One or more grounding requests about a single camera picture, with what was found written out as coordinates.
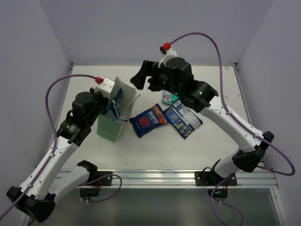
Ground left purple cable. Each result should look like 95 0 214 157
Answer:
0 74 123 217

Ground green paper bag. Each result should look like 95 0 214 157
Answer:
97 77 140 142

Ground dark blue snack bag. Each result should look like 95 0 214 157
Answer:
163 100 203 139

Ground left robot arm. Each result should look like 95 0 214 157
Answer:
7 87 111 223

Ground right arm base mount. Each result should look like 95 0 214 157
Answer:
194 167 238 205

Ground blue Burts crisps bag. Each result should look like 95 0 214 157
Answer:
129 104 167 137

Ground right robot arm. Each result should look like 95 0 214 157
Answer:
130 57 274 185

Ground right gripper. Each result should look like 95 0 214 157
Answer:
130 59 184 98

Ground purple cable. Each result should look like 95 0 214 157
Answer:
0 74 123 217
169 32 296 226

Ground blue Doritos bag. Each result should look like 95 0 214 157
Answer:
101 88 124 120

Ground teal candy packet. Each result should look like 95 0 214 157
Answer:
162 90 179 105

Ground aluminium rail frame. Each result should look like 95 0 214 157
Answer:
23 62 289 226

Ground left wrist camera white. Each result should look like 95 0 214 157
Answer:
94 77 115 98

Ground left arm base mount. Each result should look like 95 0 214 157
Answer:
79 170 112 201

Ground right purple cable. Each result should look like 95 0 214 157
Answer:
169 32 296 226

